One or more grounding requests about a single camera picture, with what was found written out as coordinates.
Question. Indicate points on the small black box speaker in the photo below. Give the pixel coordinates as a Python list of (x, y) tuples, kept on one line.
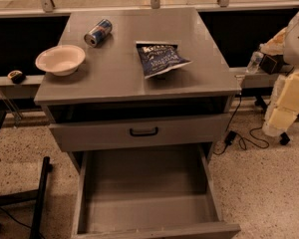
[(272, 64)]

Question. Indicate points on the grey metal drawer cabinet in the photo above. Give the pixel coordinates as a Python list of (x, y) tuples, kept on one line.
[(110, 85)]

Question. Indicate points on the clear plastic water bottle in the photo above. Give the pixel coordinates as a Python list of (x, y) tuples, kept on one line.
[(254, 62)]

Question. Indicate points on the black wheeled stand leg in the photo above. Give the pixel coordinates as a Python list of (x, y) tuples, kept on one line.
[(284, 138)]

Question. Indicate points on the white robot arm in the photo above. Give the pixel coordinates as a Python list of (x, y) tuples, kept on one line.
[(284, 102)]

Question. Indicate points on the grey top drawer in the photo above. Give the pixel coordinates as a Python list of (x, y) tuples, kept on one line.
[(127, 133)]

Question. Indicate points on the grey drawer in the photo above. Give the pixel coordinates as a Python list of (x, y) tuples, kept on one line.
[(162, 192), (127, 133)]

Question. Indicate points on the black power adapter with cable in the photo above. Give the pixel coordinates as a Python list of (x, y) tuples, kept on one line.
[(243, 141)]

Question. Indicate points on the blue chip bag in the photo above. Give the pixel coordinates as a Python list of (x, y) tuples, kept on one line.
[(159, 58)]

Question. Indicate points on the white bowl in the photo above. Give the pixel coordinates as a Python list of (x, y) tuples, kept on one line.
[(62, 60)]

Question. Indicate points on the blue silver drink can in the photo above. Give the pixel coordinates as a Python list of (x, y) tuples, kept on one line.
[(98, 33)]

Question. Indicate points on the black metal stand left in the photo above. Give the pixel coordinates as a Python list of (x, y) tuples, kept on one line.
[(36, 195)]

